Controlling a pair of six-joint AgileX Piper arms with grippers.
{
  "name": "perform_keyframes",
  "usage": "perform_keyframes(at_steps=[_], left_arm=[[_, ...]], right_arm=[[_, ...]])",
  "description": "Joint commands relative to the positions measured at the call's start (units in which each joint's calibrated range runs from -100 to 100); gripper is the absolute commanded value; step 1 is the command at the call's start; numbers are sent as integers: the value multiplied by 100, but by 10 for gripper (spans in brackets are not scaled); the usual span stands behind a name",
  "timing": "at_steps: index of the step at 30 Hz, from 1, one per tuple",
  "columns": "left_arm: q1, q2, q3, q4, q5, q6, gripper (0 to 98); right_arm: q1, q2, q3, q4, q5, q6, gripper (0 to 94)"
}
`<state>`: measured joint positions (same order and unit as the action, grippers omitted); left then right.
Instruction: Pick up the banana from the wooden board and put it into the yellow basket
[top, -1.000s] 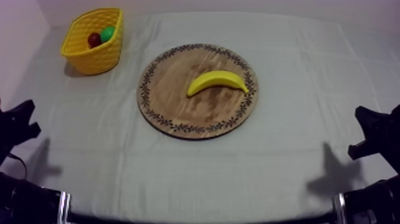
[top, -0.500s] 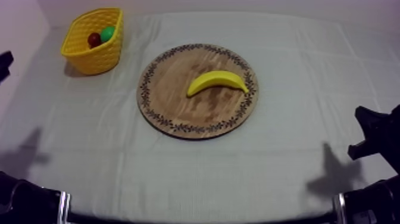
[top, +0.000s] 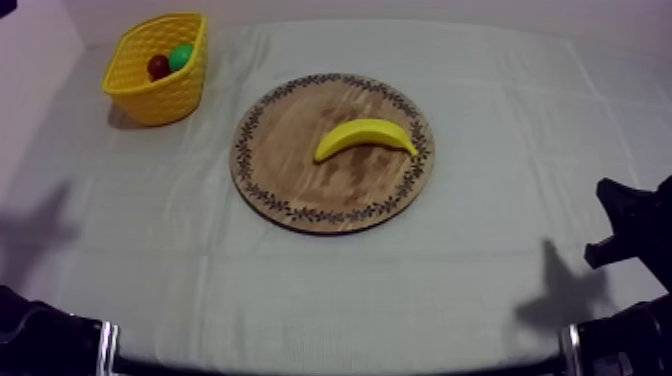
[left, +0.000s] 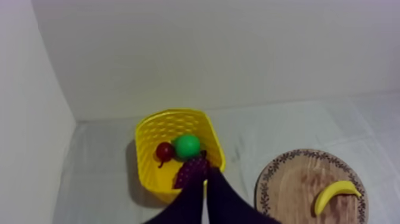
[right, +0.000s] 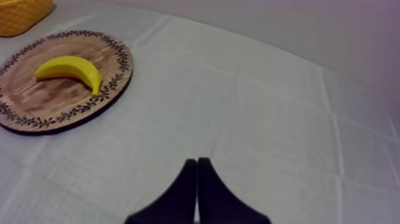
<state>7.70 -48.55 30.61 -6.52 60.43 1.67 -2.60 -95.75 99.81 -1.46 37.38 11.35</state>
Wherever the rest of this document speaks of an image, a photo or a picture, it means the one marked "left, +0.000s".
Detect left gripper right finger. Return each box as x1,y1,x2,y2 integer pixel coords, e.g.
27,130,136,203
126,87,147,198
206,167,280,224

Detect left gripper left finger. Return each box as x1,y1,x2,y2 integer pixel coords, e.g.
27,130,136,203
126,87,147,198
144,170,207,224

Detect yellow plastic basket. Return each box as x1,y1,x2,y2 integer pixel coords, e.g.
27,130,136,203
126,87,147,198
135,108,227,204

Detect round wooden board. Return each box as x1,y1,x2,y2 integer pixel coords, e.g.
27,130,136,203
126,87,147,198
254,148,369,224

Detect yellow toy banana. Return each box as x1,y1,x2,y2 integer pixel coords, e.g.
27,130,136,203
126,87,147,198
314,180,363,216

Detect purple toy grapes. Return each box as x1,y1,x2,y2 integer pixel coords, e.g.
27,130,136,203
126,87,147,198
173,150,211,189

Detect small red fruit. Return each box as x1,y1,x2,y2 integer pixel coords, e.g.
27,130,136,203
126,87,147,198
155,141,175,169

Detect green toy pear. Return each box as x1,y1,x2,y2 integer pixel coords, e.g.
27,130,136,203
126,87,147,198
171,134,202,160

